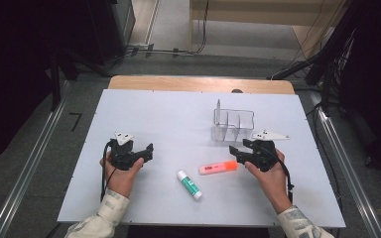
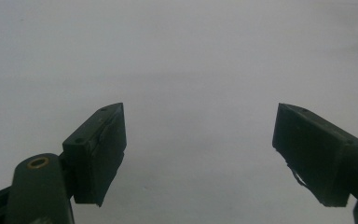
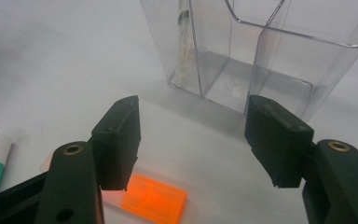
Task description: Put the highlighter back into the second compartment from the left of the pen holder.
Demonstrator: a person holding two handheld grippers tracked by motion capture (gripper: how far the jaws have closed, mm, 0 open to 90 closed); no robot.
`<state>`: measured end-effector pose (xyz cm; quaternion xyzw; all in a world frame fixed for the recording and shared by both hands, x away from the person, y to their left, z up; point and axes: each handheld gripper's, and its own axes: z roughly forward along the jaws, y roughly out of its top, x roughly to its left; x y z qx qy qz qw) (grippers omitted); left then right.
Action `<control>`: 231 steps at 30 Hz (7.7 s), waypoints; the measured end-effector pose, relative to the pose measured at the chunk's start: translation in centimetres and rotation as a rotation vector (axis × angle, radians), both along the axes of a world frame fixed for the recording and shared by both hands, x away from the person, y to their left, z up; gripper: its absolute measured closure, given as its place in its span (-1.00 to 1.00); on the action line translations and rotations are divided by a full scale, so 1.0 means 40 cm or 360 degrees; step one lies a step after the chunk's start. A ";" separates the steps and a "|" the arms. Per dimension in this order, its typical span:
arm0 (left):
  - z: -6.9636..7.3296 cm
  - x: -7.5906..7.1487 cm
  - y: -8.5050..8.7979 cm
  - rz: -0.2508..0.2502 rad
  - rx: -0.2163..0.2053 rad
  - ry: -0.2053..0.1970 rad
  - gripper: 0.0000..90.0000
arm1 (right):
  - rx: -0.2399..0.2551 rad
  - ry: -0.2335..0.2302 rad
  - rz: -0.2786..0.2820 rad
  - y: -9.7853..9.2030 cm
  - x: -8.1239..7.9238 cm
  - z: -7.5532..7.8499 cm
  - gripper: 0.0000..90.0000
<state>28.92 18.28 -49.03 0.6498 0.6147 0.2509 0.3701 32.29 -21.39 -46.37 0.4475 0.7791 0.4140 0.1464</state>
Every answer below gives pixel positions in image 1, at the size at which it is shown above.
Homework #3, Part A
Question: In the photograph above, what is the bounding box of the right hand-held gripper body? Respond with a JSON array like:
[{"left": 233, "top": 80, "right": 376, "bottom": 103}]
[{"left": 242, "top": 129, "right": 292, "bottom": 174}]

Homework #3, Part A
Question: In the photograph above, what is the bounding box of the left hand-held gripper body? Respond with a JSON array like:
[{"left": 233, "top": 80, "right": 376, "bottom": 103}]
[{"left": 106, "top": 131, "right": 137, "bottom": 172}]

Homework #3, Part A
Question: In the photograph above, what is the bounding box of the clear plastic organizer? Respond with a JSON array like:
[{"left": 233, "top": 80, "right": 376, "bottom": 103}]
[{"left": 210, "top": 108, "right": 256, "bottom": 144}]

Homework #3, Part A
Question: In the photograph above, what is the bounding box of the orange highlighter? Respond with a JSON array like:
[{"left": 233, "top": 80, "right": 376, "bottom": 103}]
[{"left": 197, "top": 160, "right": 239, "bottom": 177}]

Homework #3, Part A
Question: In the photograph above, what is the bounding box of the green and white glue stick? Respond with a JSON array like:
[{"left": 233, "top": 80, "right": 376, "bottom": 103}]
[{"left": 176, "top": 170, "right": 203, "bottom": 201}]

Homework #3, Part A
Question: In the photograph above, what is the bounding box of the person's left hand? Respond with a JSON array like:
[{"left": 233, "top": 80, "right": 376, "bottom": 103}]
[{"left": 98, "top": 155, "right": 146, "bottom": 199}]

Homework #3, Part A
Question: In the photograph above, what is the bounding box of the person's right hand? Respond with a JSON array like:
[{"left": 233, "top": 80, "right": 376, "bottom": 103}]
[{"left": 243, "top": 149, "right": 294, "bottom": 215}]

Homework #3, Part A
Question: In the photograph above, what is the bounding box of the wooden table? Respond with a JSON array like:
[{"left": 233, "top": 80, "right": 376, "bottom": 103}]
[{"left": 107, "top": 74, "right": 297, "bottom": 96}]

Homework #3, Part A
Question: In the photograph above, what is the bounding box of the dark cabinet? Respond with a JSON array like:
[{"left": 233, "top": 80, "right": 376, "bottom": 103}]
[{"left": 84, "top": 0, "right": 137, "bottom": 66}]

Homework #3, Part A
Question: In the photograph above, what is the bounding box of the light wooden furniture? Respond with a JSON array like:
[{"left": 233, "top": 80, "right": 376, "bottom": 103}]
[{"left": 188, "top": 0, "right": 349, "bottom": 61}]

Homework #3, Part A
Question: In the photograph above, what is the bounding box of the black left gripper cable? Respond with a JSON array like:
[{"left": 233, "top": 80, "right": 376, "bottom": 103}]
[{"left": 100, "top": 141, "right": 119, "bottom": 202}]

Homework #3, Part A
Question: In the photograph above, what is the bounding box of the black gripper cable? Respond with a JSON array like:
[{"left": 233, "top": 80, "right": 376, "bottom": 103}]
[
  {"left": 271, "top": 152, "right": 296, "bottom": 203},
  {"left": 100, "top": 141, "right": 119, "bottom": 202}
]

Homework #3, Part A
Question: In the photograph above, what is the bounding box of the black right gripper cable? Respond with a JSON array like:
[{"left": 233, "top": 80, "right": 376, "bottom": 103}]
[{"left": 271, "top": 152, "right": 296, "bottom": 203}]

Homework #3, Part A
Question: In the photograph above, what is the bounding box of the black floor cable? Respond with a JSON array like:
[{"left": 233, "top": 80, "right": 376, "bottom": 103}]
[{"left": 305, "top": 102, "right": 345, "bottom": 212}]

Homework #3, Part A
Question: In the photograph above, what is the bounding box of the metal floor rail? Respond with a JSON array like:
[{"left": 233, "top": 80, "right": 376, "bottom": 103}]
[
  {"left": 308, "top": 89, "right": 381, "bottom": 238},
  {"left": 0, "top": 79, "right": 72, "bottom": 238}
]

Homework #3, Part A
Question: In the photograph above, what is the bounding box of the black stand with cables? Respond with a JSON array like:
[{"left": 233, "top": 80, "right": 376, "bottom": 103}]
[{"left": 267, "top": 0, "right": 360, "bottom": 116}]

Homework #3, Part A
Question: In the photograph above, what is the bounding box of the black hanging cable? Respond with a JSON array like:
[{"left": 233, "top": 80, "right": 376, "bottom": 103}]
[{"left": 190, "top": 0, "right": 210, "bottom": 56}]

